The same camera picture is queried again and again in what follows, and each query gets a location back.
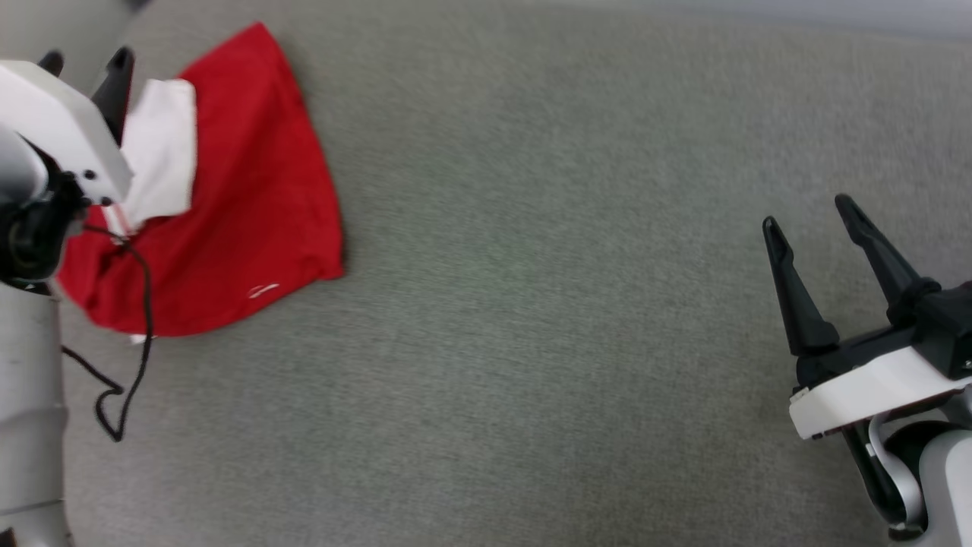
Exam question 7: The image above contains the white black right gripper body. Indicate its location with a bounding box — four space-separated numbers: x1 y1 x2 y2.
790 325 972 441

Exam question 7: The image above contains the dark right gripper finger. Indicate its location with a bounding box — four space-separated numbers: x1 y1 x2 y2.
835 194 943 330
762 216 841 359

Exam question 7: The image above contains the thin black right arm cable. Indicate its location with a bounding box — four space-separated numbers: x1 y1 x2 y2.
841 422 912 533

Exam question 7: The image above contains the grey fabric sofa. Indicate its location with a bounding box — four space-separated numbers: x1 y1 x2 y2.
57 0 972 547

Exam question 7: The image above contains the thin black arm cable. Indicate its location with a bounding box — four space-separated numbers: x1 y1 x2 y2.
841 422 912 533
61 220 155 444

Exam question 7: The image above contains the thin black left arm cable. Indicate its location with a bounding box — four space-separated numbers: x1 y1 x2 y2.
61 220 155 444

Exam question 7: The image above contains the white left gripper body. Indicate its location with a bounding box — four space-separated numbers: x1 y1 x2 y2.
0 61 136 206

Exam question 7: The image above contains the red and white jersey garment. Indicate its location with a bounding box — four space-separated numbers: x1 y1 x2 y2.
55 21 346 344

